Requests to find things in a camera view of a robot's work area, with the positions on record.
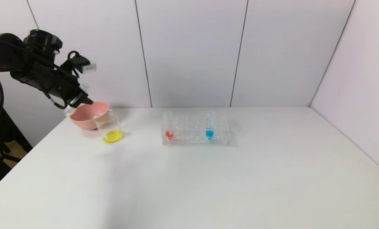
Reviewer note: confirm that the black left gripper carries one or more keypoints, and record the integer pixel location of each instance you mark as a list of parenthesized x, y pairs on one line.
[(76, 98)]

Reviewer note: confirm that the test tube with yellow pigment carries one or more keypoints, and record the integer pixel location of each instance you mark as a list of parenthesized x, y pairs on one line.
[(69, 111)]

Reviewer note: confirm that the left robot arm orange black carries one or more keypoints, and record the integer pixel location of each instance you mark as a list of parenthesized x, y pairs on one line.
[(17, 60)]

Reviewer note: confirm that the clear glass beaker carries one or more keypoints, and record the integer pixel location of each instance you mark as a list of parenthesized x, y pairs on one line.
[(113, 136)]

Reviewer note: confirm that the test tube with red pigment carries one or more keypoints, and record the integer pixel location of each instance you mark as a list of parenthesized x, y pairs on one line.
[(169, 134)]

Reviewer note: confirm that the clear acrylic test tube rack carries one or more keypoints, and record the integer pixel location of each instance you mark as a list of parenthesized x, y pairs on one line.
[(191, 141)]

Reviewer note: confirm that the test tube with blue pigment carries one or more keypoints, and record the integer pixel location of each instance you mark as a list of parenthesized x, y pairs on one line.
[(209, 134)]

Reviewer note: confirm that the pink plastic bowl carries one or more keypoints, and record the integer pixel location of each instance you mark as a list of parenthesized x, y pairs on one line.
[(86, 117)]

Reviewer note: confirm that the dark background furniture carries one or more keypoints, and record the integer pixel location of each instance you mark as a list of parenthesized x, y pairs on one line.
[(8, 143)]

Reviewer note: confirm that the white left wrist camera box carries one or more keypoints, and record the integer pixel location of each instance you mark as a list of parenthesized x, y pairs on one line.
[(89, 67)]

